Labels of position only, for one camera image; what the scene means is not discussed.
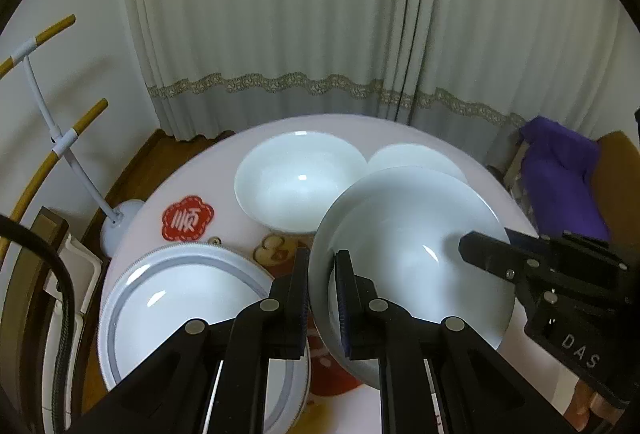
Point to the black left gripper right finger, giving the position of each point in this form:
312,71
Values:
435,378

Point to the dark wooden chair frame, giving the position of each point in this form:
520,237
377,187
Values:
36,339

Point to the large grey-rimmed plate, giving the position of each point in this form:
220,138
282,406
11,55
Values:
200,328

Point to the purple cloth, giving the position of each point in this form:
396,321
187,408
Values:
556,171

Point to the white bowl grey band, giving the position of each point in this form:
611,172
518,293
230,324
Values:
402,227
288,182

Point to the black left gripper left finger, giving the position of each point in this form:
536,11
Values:
250,343

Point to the small white bowl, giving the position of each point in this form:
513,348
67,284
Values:
413,155

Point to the white and wood coat rack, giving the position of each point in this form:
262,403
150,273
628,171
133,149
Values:
117,219

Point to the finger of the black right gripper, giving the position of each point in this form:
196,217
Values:
509,260

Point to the cream pleated curtain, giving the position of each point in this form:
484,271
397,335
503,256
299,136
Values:
470,72

